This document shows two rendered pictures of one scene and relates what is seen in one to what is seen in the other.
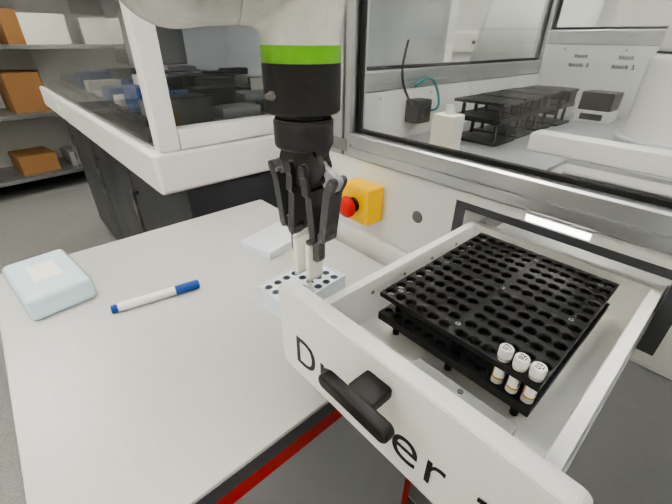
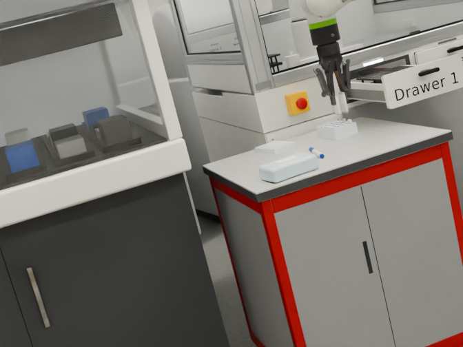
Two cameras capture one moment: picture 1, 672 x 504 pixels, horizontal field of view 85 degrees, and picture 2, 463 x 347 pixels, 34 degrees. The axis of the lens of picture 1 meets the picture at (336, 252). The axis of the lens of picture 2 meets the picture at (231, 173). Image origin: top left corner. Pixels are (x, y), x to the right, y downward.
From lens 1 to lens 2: 2.43 m
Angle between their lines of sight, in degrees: 60
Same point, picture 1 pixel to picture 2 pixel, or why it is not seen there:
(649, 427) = (427, 107)
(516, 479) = (452, 59)
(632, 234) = (391, 51)
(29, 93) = not seen: outside the picture
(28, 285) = (300, 157)
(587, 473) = not seen: hidden behind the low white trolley
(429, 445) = (439, 74)
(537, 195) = (362, 56)
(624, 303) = not seen: hidden behind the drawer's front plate
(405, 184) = (312, 82)
